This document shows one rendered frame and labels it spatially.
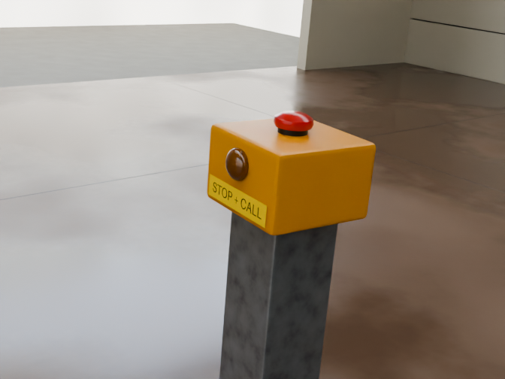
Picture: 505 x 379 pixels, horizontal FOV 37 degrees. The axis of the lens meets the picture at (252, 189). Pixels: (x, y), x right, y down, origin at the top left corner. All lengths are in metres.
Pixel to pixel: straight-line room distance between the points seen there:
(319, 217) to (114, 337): 1.84
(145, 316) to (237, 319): 1.83
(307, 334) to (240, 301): 0.08
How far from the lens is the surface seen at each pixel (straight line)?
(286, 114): 0.73
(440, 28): 8.62
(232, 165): 0.71
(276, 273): 0.74
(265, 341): 0.77
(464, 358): 2.63
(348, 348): 2.55
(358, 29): 8.21
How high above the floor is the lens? 1.26
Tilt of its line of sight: 19 degrees down
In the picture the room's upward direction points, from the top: 5 degrees clockwise
